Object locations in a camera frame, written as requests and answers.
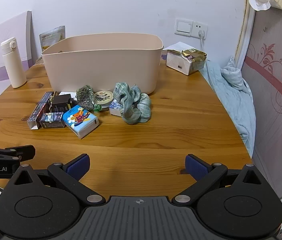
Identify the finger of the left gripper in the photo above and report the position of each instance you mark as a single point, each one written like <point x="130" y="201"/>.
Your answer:
<point x="26" y="152"/>

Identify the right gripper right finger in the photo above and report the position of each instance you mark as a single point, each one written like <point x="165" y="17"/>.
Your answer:
<point x="207" y="178"/>

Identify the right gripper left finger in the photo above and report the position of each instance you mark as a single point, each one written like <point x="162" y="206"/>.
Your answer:
<point x="67" y="177"/>

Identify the long dark patterned box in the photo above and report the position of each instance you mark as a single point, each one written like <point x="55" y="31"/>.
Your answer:
<point x="42" y="107"/>

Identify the small dark card box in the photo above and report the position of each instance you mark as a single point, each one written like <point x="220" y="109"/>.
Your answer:
<point x="52" y="120"/>

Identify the green checkered cloth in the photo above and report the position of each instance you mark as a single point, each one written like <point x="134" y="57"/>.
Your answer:
<point x="135" y="106"/>

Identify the blue cartoon tissue pack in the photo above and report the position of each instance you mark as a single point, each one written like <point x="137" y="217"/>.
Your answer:
<point x="80" y="121"/>

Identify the black cube box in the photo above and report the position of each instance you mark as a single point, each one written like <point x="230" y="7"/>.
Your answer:
<point x="63" y="103"/>

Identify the cream thermos bottle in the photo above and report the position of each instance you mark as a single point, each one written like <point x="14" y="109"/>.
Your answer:
<point x="13" y="63"/>

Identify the blue white soap box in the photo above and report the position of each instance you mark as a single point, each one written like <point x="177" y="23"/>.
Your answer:
<point x="115" y="108"/>

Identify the bag of dried herbs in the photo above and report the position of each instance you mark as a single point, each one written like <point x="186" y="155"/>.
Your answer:
<point x="84" y="97"/>

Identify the round decorated tin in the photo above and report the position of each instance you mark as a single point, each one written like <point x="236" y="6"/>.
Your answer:
<point x="103" y="98"/>

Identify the light blue quilt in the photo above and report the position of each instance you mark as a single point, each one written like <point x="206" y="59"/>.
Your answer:
<point x="235" y="95"/>

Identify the beige plastic storage bin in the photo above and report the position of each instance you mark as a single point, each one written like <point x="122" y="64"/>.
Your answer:
<point x="102" y="60"/>

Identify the white box with gold wrapper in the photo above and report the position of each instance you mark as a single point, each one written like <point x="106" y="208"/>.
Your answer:
<point x="186" y="61"/>

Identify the banana chips bag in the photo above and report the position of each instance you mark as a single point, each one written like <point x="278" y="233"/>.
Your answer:
<point x="51" y="37"/>

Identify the patterned headboard panel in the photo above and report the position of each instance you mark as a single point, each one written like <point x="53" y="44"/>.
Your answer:
<point x="260" y="58"/>

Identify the white wall socket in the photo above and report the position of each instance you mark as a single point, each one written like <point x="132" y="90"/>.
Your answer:
<point x="199" y="30"/>

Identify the white wall switch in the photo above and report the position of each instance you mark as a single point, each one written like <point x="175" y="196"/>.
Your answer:
<point x="183" y="27"/>

